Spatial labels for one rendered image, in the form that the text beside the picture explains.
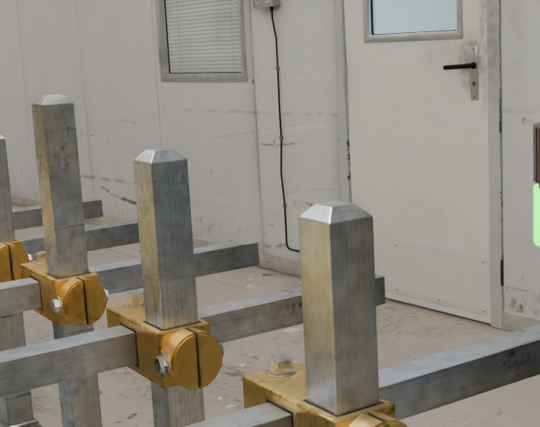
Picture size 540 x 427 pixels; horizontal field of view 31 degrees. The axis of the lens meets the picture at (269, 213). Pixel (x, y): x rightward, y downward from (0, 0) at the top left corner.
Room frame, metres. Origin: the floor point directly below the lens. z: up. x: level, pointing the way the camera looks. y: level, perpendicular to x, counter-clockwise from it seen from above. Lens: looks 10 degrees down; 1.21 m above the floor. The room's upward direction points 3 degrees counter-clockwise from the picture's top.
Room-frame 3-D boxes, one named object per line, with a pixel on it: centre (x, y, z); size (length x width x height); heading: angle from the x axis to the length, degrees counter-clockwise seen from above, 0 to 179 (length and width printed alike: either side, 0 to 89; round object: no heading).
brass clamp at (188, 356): (0.84, 0.10, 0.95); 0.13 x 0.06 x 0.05; 32
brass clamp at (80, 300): (1.05, 0.24, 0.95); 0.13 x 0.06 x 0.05; 32
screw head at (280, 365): (0.67, 0.00, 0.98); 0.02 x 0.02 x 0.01
